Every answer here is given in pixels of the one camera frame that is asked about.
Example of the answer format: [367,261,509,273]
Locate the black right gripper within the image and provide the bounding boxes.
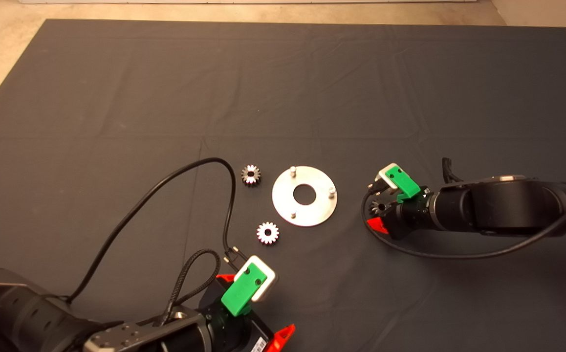
[367,188,439,240]

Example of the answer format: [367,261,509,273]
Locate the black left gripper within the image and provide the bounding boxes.
[199,274,296,352]

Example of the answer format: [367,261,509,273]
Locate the braided black right wrist cable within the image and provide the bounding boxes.
[442,157,464,184]

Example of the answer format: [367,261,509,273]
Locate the smooth black camera cable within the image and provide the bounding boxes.
[65,157,244,304]
[361,183,566,282]

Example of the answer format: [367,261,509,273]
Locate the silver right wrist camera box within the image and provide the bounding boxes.
[377,163,403,190]

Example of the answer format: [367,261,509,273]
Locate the braided black wrist cable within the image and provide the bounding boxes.
[442,157,464,184]
[163,248,221,326]

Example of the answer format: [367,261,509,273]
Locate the green right camera mount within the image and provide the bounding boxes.
[390,167,421,202]

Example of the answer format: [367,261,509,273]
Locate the smooth black right camera cable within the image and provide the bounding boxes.
[361,183,566,282]

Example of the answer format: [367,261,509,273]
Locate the round metal carrier plate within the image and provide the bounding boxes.
[272,166,338,227]

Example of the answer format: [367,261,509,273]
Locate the braided black left wrist cable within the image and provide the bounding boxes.
[163,248,221,326]

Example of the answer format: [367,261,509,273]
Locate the smooth black left camera cable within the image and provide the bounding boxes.
[65,157,244,304]

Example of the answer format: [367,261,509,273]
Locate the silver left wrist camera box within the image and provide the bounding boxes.
[233,255,279,302]

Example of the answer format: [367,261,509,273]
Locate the green left camera mount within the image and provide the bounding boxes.
[221,263,268,317]

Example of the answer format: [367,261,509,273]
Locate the dark grey table cloth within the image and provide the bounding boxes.
[0,19,566,352]

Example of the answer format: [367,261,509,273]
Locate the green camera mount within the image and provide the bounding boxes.
[390,167,421,202]
[221,263,268,317]

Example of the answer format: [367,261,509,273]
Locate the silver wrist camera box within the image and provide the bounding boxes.
[233,255,279,302]
[377,163,403,190]

